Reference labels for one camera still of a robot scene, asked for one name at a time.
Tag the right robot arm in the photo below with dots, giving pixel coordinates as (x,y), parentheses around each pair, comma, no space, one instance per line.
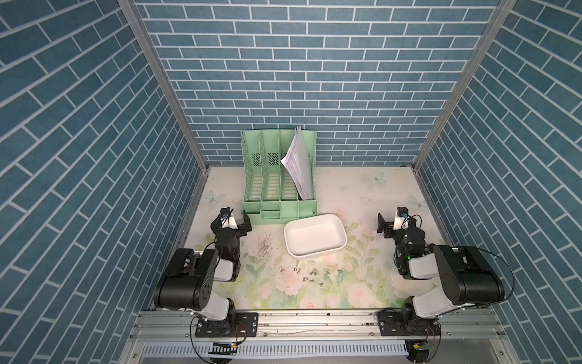
(466,278)

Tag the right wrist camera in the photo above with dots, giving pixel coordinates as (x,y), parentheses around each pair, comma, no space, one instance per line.
(401,218)

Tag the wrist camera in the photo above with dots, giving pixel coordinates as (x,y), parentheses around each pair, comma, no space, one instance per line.
(227,219)
(401,218)

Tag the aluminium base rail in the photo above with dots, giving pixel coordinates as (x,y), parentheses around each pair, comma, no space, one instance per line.
(324,324)

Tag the white plastic storage box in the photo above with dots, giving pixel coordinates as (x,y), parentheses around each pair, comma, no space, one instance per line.
(310,237)

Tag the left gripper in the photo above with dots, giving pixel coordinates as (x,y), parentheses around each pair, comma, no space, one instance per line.
(242,229)

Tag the green plastic file organizer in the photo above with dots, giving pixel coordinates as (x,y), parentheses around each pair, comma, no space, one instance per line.
(270,195)

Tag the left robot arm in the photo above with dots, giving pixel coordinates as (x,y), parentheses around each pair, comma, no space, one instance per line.
(187,282)

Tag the white paper stack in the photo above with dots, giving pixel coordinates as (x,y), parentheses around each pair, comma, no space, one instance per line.
(298,165)

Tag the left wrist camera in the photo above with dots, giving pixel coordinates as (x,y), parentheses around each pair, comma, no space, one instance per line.
(227,219)

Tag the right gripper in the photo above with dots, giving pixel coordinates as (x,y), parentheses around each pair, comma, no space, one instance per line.
(389,229)

